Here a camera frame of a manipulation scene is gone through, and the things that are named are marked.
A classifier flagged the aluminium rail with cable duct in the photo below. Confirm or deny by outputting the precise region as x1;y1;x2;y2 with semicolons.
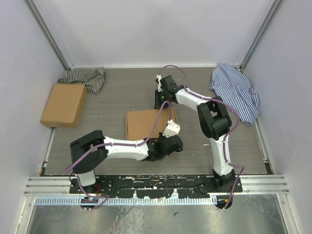
24;175;290;210

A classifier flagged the brown cardboard box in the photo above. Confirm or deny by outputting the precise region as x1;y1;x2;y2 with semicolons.
40;83;87;128
126;108;170;141

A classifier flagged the black white striped cloth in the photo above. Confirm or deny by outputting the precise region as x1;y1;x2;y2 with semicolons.
58;67;106;95

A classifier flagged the left aluminium frame post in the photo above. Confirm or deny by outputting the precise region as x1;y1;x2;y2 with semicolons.
24;0;75;71

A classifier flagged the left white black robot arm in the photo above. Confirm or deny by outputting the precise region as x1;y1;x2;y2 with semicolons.
66;130;183;194

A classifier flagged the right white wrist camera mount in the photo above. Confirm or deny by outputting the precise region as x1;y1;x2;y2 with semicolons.
156;75;163;92

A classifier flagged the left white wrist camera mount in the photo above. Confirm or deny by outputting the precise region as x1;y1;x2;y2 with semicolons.
162;119;181;138

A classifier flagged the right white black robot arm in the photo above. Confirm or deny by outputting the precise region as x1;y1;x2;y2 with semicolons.
155;75;235;193

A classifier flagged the right aluminium frame post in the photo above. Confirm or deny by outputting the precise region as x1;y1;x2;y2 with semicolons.
239;0;284;71

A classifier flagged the aluminium frame post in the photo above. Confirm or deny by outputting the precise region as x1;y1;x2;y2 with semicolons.
239;0;284;71
24;0;75;71

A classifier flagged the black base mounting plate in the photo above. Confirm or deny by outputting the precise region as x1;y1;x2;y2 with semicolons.
84;175;232;199

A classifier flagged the blue white striped cloth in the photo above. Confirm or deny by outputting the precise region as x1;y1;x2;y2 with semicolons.
210;63;260;126

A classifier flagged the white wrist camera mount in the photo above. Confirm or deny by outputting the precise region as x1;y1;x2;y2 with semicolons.
156;75;163;92
162;119;181;138

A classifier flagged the folded brown cardboard box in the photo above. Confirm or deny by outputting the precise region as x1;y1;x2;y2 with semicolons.
40;83;87;128

